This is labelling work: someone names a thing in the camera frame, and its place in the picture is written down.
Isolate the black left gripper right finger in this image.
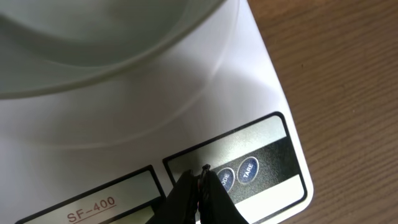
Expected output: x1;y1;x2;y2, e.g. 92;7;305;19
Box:
198;164;248;224

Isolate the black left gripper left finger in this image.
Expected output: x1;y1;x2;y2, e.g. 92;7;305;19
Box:
146;170;198;224

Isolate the white digital kitchen scale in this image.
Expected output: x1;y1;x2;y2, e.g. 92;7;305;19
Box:
1;1;314;223

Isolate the white round bowl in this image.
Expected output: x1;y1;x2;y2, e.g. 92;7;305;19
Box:
1;0;222;99

